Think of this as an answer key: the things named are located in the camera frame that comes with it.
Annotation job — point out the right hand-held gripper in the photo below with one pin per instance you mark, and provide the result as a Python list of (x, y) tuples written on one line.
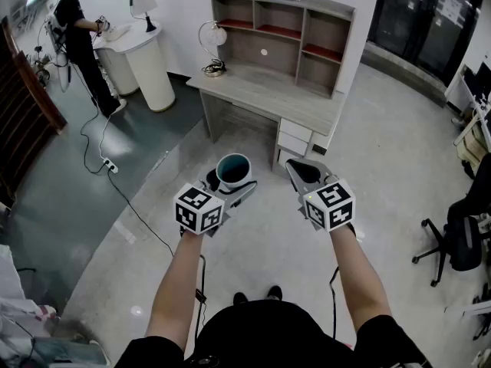
[(330, 207)]

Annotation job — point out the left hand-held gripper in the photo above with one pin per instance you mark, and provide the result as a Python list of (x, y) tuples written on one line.
[(197, 209)]

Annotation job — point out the teal striped cup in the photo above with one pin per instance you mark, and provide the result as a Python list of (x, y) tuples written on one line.
[(232, 167)]

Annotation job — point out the person's right forearm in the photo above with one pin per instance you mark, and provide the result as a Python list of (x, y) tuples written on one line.
[(356, 278)]

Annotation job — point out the person's left forearm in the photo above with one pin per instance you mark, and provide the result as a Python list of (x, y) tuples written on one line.
[(172, 282)]

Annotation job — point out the white drawer front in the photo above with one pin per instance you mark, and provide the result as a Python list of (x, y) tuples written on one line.
[(295, 129), (284, 159), (291, 144)]

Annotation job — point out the grey wooden desk with hutch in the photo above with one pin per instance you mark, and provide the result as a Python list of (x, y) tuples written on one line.
[(268, 98)]

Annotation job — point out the white office desk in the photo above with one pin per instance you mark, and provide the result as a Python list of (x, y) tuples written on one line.
[(458, 86)]

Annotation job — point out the person's left black shoe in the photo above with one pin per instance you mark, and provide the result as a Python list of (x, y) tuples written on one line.
[(240, 298)]

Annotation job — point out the person's black shoe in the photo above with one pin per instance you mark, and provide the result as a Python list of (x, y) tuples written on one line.
[(274, 293), (240, 298)]

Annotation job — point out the person's right black shoe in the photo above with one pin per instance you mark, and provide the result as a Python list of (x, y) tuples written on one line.
[(274, 293)]

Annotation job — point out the white power strip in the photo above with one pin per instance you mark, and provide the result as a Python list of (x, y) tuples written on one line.
[(110, 165)]

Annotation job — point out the white round table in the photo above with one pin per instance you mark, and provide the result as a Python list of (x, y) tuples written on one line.
[(147, 63)]

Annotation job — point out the person's black shirt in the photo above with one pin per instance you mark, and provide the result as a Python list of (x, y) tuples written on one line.
[(268, 336)]

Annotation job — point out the black office chair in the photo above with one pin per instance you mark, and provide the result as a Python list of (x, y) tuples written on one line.
[(456, 244)]

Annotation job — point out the cardboard box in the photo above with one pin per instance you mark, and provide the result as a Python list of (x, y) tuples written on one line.
[(471, 144)]

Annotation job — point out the black framed glass doors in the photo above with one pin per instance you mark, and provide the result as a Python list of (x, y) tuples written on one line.
[(422, 25)]

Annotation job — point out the white shade table lamp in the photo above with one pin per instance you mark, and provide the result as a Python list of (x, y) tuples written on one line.
[(144, 2)]

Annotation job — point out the black monitor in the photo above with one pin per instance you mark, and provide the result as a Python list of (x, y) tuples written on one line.
[(484, 81)]

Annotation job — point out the white fabric bundle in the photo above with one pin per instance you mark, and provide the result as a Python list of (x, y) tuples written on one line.
[(19, 313)]

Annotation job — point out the black wall outlet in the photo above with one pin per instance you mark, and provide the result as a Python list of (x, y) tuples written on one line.
[(319, 149)]

